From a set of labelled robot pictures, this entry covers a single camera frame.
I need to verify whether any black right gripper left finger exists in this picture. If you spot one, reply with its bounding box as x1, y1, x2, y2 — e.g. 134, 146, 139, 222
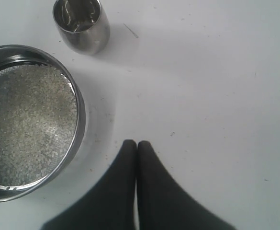
42, 140, 137, 230

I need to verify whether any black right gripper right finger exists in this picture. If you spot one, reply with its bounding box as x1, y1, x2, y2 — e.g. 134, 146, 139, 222
137, 141, 234, 230

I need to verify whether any stainless steel cup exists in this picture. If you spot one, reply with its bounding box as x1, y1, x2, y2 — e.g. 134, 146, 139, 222
52, 0, 111, 55

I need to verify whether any round stainless steel sieve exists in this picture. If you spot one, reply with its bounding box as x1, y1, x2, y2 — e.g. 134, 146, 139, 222
0, 45, 86, 202

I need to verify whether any yellow grain mixture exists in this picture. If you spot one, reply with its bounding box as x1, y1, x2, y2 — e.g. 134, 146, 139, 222
0, 65, 78, 186

